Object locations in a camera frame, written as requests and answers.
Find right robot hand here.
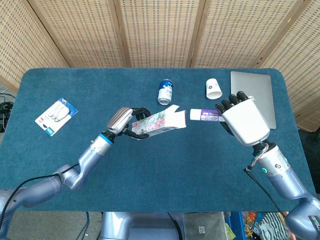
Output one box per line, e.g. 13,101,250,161
215,91,271,147

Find white paper cup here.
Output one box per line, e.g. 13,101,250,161
205,78,223,100

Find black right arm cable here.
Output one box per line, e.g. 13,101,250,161
243,149,291,217

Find silver robot torso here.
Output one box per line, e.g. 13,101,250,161
99,211,186,240

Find blue plastic crate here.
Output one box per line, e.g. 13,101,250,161
224,211,247,240

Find blue white drink can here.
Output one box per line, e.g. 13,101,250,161
157,79,174,105

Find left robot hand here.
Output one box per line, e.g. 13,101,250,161
106,107,152,141

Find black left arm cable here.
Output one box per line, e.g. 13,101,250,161
0,162,80,226

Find blue table cloth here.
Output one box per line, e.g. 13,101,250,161
0,67,316,213

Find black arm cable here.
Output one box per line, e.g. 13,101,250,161
0,162,80,226
243,149,291,217

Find correction tape blister pack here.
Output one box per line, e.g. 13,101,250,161
34,97,78,137

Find floral toothpaste carton box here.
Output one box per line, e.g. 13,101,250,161
129,104,188,138

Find woven bamboo folding screen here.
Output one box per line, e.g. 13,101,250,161
0,0,320,131

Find grey closed laptop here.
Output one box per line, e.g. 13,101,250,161
230,71,277,130

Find black white striped cloth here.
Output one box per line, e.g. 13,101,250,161
258,212,291,240

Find black floor cables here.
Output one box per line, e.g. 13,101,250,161
0,87,16,133

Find white and purple tube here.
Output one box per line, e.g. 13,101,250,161
189,108,226,123

